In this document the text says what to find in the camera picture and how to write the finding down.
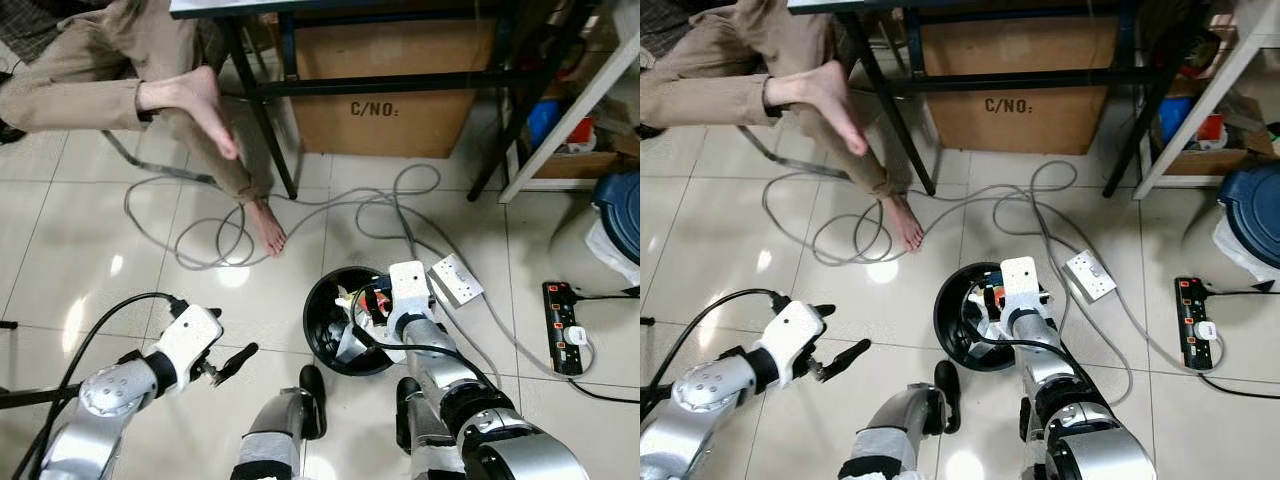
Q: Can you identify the long grey floor cable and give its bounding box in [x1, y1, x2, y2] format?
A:
[762, 158, 1201, 406]
[123, 162, 563, 387]

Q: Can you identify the robot left leg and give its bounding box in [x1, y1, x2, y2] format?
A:
[230, 364, 328, 480]
[838, 360, 963, 480]

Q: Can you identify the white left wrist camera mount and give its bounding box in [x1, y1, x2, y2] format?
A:
[153, 303, 225, 389]
[757, 299, 827, 387]

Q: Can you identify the black round rubbish bin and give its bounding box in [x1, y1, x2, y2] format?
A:
[303, 266, 403, 378]
[933, 261, 1032, 373]

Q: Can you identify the large brown cardboard box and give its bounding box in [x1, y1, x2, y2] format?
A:
[918, 15, 1122, 156]
[288, 15, 501, 160]

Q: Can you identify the white table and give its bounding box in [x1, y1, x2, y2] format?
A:
[498, 0, 641, 205]
[1133, 0, 1280, 201]

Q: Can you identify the black power strip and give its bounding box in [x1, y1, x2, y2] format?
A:
[542, 280, 592, 378]
[1174, 276, 1224, 373]

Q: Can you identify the small open cardboard box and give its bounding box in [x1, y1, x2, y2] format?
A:
[1150, 95, 1280, 179]
[520, 95, 641, 183]

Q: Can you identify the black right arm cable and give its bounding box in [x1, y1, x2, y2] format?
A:
[975, 300, 1113, 379]
[348, 295, 501, 391]

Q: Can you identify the black power strip cable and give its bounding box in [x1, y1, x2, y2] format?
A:
[565, 287, 641, 406]
[1198, 284, 1280, 402]

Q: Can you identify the barefoot person in beige trousers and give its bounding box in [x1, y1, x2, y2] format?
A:
[0, 0, 291, 258]
[640, 0, 926, 253]

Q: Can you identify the grey table with black legs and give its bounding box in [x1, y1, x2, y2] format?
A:
[788, 0, 1217, 199]
[170, 0, 607, 203]

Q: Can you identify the robot right leg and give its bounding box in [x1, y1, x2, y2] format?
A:
[394, 376, 471, 480]
[1018, 396, 1063, 480]

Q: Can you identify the robot leg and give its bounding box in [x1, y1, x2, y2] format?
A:
[394, 376, 471, 480]
[1018, 396, 1063, 480]
[838, 360, 963, 480]
[230, 364, 328, 480]

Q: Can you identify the white carton with yellow-red top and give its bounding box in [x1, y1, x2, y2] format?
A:
[963, 285, 1007, 347]
[333, 285, 387, 363]

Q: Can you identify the bin with blue round lid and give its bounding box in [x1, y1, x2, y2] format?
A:
[588, 168, 641, 293]
[1212, 163, 1280, 293]

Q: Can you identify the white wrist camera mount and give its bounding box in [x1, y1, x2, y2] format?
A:
[153, 303, 225, 389]
[387, 260, 434, 324]
[757, 299, 827, 387]
[1000, 256, 1049, 320]

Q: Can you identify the white socket box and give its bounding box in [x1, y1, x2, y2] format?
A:
[1062, 249, 1119, 303]
[429, 253, 485, 308]

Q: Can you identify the grey metal chair leg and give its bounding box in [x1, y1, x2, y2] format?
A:
[738, 124, 853, 183]
[98, 128, 219, 188]

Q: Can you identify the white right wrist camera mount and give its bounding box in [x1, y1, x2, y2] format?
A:
[387, 260, 434, 324]
[1000, 256, 1049, 320]

